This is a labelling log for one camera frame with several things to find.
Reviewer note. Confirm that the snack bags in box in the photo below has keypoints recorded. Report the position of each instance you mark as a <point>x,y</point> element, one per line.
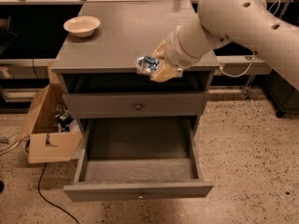
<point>64,118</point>

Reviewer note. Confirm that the open cardboard box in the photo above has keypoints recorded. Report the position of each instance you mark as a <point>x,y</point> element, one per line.
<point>47,142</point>

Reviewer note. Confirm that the grey wooden drawer cabinet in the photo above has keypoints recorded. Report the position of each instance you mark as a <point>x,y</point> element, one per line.
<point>105,61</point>

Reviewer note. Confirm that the white ceramic bowl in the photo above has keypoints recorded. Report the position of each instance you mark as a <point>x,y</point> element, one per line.
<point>82,26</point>

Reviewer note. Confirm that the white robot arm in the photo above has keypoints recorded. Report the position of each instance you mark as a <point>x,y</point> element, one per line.
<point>247,23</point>

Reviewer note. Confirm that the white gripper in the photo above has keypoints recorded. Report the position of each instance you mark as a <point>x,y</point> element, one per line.
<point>176,52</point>

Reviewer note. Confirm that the open grey lower drawer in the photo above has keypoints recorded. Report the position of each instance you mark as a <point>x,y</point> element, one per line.
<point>138,159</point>

